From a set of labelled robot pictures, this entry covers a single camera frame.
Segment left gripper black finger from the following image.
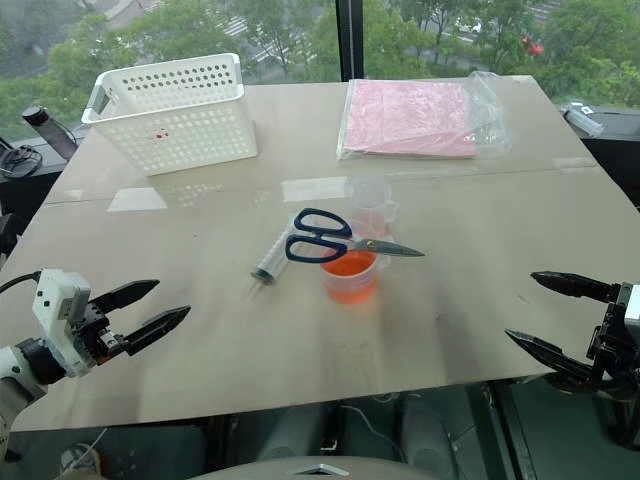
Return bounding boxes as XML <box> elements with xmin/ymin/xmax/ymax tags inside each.
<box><xmin>122</xmin><ymin>305</ymin><xmax>192</xmax><ymax>357</ymax></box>
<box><xmin>89</xmin><ymin>279</ymin><xmax>161</xmax><ymax>312</ymax></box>

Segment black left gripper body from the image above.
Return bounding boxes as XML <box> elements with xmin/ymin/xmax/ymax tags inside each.
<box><xmin>71</xmin><ymin>301</ymin><xmax>128</xmax><ymax>367</ymax></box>

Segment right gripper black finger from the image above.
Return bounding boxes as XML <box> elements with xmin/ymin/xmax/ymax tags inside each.
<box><xmin>530</xmin><ymin>270</ymin><xmax>622</xmax><ymax>305</ymax></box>
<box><xmin>504</xmin><ymin>327</ymin><xmax>597</xmax><ymax>382</ymax></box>

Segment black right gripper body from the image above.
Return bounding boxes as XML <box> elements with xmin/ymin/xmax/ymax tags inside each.
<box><xmin>586</xmin><ymin>281</ymin><xmax>640</xmax><ymax>392</ymax></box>

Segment clear plastic syringe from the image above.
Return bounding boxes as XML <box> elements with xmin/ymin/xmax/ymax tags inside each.
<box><xmin>243</xmin><ymin>218</ymin><xmax>302</xmax><ymax>300</ymax></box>

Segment squat clear plastic cup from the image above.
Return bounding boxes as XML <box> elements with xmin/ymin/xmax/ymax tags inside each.
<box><xmin>319</xmin><ymin>249</ymin><xmax>393</xmax><ymax>304</ymax></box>

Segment tall clear plastic cup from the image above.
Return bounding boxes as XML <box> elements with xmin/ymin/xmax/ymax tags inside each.
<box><xmin>347</xmin><ymin>175</ymin><xmax>399</xmax><ymax>242</ymax></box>

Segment white shoe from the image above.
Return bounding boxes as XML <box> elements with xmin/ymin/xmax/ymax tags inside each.
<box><xmin>59</xmin><ymin>441</ymin><xmax>101</xmax><ymax>476</ymax></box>

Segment dark rounded shape under table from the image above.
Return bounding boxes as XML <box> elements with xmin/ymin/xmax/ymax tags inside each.
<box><xmin>398</xmin><ymin>394</ymin><xmax>457</xmax><ymax>480</ymax></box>
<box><xmin>258</xmin><ymin>403</ymin><xmax>332</xmax><ymax>467</ymax></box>

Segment white perforated plastic basket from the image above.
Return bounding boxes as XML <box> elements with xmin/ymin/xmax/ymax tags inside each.
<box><xmin>80</xmin><ymin>52</ymin><xmax>259</xmax><ymax>178</ymax></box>

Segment black bottle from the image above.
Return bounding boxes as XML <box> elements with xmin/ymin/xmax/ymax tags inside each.
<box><xmin>20</xmin><ymin>104</ymin><xmax>79</xmax><ymax>162</ymax></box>

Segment pink paper pack in plastic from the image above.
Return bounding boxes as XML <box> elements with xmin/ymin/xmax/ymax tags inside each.
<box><xmin>335</xmin><ymin>70</ymin><xmax>517</xmax><ymax>163</ymax></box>

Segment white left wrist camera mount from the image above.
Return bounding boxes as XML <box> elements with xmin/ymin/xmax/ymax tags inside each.
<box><xmin>31</xmin><ymin>268</ymin><xmax>94</xmax><ymax>379</ymax></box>

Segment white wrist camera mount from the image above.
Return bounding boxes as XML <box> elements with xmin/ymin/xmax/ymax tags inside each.
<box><xmin>31</xmin><ymin>268</ymin><xmax>94</xmax><ymax>379</ymax></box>
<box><xmin>621</xmin><ymin>283</ymin><xmax>640</xmax><ymax>325</ymax></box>

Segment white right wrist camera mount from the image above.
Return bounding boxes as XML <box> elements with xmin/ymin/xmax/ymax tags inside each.
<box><xmin>621</xmin><ymin>283</ymin><xmax>640</xmax><ymax>325</ymax></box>

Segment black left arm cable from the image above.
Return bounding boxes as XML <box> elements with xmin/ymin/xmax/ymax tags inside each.
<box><xmin>0</xmin><ymin>271</ymin><xmax>44</xmax><ymax>296</ymax></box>

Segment black coiled cable bundle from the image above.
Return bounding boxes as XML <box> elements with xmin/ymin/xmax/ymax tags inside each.
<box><xmin>0</xmin><ymin>144</ymin><xmax>44</xmax><ymax>180</ymax></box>

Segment blue-handled scissors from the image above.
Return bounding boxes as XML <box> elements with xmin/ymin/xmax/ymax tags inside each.
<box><xmin>284</xmin><ymin>207</ymin><xmax>427</xmax><ymax>265</ymax></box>

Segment thin white cable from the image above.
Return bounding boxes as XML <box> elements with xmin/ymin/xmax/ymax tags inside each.
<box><xmin>343</xmin><ymin>393</ymin><xmax>402</xmax><ymax>454</ymax></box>

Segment black window frame post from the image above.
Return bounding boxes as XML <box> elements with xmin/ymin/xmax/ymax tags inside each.
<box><xmin>334</xmin><ymin>0</ymin><xmax>366</xmax><ymax>83</ymax></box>

